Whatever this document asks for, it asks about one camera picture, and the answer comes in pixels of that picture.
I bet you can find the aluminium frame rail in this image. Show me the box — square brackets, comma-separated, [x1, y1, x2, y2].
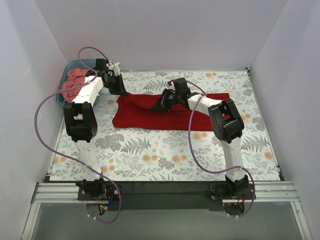
[22, 181, 88, 238]

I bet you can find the floral patterned table mat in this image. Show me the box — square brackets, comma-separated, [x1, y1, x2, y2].
[49, 70, 281, 182]

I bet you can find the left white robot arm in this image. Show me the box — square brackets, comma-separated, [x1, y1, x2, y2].
[63, 58, 128, 201]

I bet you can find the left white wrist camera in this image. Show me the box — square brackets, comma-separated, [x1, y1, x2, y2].
[106, 61, 121, 77]

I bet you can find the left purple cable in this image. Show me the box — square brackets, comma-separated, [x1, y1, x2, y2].
[34, 45, 123, 224]

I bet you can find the pink t shirt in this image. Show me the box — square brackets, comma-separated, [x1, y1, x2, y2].
[59, 68, 89, 103]

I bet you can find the blue plastic basket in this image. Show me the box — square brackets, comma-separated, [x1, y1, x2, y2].
[55, 59, 96, 107]

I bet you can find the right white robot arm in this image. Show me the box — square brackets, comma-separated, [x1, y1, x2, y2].
[151, 78, 250, 199]

